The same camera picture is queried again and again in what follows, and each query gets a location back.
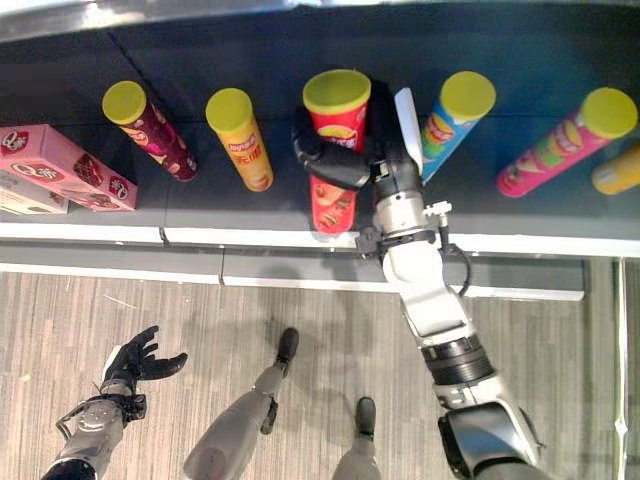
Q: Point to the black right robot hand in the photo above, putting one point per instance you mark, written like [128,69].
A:
[345,167]

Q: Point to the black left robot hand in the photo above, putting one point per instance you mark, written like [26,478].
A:
[142,357]

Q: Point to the red chips can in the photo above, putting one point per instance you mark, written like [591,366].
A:
[336,150]

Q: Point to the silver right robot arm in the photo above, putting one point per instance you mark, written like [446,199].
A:
[440,320]

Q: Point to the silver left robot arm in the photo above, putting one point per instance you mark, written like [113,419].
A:
[90,430]

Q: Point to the dark shelf with white edge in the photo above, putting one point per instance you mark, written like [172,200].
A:
[320,150]

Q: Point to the orange-yellow chips can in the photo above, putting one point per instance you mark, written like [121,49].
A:
[242,140]

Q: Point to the silver left robot leg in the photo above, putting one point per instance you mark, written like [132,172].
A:
[240,420]

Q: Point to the silver robot leg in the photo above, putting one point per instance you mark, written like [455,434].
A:
[240,420]
[357,445]

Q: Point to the blue chips can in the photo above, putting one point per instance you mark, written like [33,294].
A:
[452,120]

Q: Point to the maroon chips can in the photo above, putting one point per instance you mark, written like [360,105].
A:
[152,131]

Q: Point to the beige snack box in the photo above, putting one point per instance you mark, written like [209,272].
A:
[25,197]

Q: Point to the pink snack box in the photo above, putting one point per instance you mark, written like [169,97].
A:
[60,167]

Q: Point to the pink chips can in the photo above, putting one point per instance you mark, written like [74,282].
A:
[560,145]

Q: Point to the silver right robot leg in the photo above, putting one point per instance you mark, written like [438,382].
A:
[357,445]

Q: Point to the plain yellow chips can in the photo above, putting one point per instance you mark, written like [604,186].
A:
[617,172]

